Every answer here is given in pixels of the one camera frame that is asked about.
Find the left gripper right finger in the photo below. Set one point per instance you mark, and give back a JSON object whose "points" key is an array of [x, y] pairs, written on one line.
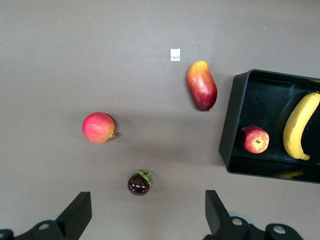
{"points": [[217, 215]]}

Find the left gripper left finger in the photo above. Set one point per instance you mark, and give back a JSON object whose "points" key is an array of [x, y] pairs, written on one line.
{"points": [[75, 217]]}

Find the red apple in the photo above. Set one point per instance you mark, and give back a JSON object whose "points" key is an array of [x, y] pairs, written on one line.
{"points": [[253, 139], [98, 127]]}

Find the black plastic box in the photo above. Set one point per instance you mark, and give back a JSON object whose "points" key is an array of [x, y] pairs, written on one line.
{"points": [[232, 112]]}

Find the yellow banana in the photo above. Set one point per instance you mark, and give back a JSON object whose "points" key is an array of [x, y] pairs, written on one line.
{"points": [[297, 125]]}

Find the dark purple mangosteen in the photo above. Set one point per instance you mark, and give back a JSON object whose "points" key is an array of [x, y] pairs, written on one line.
{"points": [[138, 185]]}

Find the red yellow mango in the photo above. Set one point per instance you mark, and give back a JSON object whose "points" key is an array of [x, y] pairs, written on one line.
{"points": [[202, 85]]}

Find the small rectangular tape label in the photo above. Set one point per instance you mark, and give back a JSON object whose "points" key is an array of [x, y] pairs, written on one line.
{"points": [[175, 55]]}

